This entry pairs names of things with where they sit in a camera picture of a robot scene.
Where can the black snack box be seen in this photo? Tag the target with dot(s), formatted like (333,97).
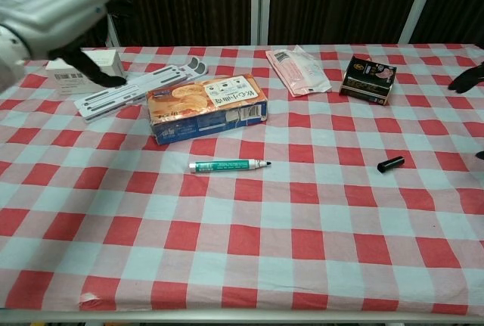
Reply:
(367,80)

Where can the black marker cap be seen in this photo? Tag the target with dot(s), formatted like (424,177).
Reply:
(391,164)

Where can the orange biscuit box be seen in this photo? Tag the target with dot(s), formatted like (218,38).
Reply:
(196,103)

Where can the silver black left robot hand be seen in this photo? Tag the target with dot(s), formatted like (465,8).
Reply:
(49,8)

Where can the white cardboard box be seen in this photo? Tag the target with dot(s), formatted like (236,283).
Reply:
(109,63)

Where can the pink plastic packet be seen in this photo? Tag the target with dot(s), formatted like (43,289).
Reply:
(302,72)

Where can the white folding laptop stand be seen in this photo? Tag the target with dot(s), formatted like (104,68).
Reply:
(113,98)

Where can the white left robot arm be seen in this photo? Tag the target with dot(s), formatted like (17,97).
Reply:
(9,61)

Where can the green marker pen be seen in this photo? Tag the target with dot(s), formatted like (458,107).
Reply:
(223,166)

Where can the white partition post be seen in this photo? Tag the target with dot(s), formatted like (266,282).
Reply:
(111,31)
(417,4)
(260,0)

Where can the metal table edge rail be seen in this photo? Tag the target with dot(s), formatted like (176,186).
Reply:
(242,318)

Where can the red white checkered tablecloth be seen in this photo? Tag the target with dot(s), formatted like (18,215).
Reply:
(242,227)

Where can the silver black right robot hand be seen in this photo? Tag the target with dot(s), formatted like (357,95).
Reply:
(467,80)

